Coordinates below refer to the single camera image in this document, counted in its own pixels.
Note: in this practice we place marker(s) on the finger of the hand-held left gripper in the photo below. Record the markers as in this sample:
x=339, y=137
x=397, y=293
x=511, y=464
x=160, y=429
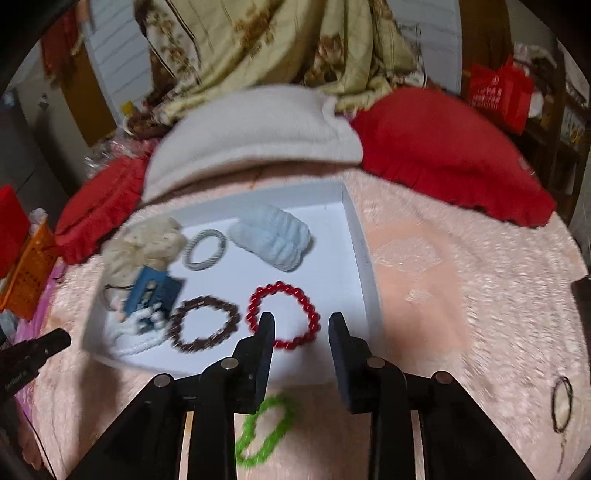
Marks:
x=41, y=348

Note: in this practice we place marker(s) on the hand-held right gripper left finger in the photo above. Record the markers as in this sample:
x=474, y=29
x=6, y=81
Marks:
x=263, y=355

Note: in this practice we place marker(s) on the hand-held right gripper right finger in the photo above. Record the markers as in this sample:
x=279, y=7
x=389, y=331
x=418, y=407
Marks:
x=341, y=355

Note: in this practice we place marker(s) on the white cardboard box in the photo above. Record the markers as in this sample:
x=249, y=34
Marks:
x=323, y=258

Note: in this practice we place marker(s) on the light blue fluffy scrunchie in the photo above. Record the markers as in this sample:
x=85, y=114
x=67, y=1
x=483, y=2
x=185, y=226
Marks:
x=272, y=240

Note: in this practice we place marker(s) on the beige fluffy scrunchie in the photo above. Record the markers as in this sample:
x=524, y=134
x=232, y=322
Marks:
x=143, y=249

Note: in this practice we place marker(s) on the purple floral bed sheet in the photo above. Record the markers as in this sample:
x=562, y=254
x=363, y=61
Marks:
x=51, y=300

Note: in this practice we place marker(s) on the orange plastic basket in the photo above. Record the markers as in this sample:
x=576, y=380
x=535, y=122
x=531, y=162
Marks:
x=32, y=272

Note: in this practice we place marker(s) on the pink quilted bedspread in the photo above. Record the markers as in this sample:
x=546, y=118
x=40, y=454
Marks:
x=438, y=300

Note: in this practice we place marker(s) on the red flat board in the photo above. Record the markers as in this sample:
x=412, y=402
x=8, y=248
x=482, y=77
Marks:
x=11, y=221

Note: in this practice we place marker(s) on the red ruffled pillow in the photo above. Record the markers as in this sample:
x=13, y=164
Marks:
x=97, y=207
x=438, y=138

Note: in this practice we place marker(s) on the clear plastic bag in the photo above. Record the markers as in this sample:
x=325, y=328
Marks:
x=115, y=150

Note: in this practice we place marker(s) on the cream fleece pillow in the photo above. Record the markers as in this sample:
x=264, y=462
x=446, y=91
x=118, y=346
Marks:
x=254, y=138

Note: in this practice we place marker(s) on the brown wooden door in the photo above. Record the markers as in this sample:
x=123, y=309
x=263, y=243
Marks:
x=87, y=106

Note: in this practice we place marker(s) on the white slatted panel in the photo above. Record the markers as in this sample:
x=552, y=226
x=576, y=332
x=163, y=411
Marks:
x=115, y=60

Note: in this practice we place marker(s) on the red shopping bag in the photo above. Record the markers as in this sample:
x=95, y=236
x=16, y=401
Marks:
x=498, y=92

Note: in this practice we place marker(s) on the red hanging cloth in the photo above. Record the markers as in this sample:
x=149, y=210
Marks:
x=62, y=41

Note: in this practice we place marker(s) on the wooden shelf unit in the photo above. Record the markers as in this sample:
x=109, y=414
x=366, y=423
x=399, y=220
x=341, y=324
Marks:
x=568, y=138

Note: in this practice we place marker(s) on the floral beige quilt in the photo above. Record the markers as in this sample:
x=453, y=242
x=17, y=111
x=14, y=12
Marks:
x=258, y=41

